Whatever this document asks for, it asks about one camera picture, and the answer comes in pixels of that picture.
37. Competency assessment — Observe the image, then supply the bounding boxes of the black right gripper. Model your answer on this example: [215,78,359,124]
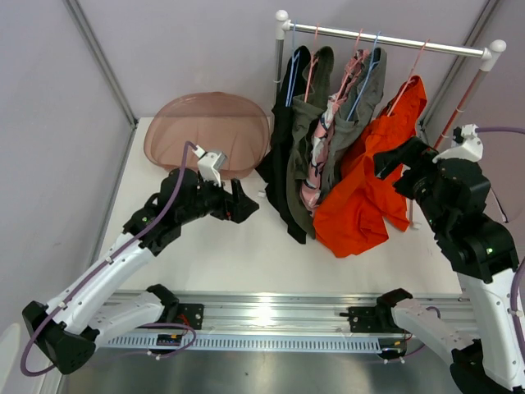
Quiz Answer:
[372,135,448,232]

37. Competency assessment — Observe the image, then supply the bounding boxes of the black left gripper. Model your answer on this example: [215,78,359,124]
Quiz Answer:
[178,171,258,225]

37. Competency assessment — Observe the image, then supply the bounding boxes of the orange shorts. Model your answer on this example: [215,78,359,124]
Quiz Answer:
[313,76,427,258]

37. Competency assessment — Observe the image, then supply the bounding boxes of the pink shark print shorts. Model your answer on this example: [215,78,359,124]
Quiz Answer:
[296,48,370,218]

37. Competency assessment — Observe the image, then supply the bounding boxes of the grey shorts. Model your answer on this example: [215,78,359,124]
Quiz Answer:
[321,47,387,200]

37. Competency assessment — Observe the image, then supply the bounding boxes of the pink hanger of orange shorts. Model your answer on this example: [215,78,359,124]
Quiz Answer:
[386,39,430,117]

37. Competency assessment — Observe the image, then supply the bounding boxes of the blue hanger of grey shorts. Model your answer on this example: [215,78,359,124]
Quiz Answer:
[346,30,381,121]

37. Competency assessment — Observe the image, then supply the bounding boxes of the olive green shorts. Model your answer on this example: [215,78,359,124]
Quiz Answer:
[286,46,335,240]

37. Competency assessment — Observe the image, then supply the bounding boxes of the pink hanger of patterned shorts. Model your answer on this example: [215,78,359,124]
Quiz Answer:
[330,30,371,103]

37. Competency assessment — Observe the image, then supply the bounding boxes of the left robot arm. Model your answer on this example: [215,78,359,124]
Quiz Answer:
[21,169,259,377]

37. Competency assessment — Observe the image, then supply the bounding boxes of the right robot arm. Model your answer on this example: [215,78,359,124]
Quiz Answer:
[373,137,524,393]

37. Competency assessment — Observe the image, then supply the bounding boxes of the black shorts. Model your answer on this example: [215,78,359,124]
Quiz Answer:
[256,46,311,245]

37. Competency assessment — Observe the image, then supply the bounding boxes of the blue hanger with black shorts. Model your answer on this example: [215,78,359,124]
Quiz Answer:
[285,25,300,108]

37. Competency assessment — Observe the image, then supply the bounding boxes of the brown translucent laundry basket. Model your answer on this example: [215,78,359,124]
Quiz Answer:
[144,92,270,180]

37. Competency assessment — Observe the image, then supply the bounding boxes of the clothes rack with metal rod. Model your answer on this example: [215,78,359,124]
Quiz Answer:
[272,9,508,231]

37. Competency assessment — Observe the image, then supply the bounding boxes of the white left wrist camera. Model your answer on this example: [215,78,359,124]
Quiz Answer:
[194,145,227,186]

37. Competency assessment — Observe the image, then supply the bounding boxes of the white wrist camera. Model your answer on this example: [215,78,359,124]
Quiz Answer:
[194,145,227,186]
[432,124,483,163]

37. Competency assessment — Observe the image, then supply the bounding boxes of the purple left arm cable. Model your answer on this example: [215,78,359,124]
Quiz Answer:
[20,140,206,377]

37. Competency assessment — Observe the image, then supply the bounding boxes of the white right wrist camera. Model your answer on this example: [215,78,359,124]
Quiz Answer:
[432,124,483,163]

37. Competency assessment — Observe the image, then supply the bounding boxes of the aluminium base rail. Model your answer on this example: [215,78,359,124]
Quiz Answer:
[101,291,477,353]

